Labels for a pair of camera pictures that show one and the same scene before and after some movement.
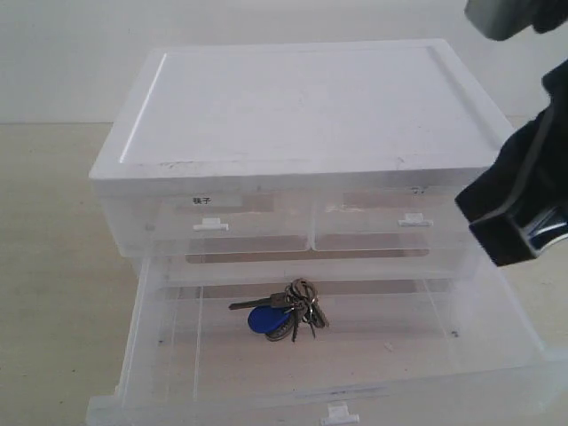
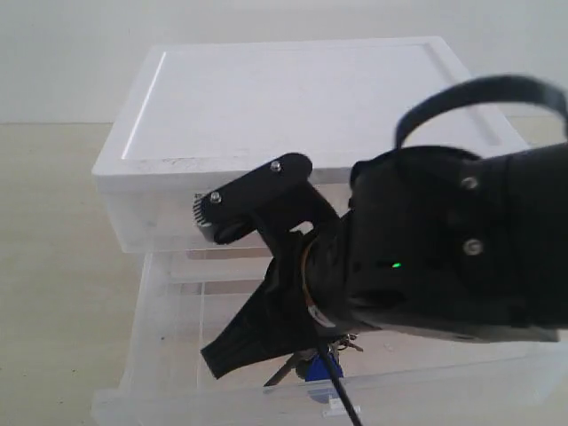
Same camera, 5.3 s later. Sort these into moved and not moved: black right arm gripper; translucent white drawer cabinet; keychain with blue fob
Moved: keychain with blue fob; black right arm gripper
Not moved: translucent white drawer cabinet
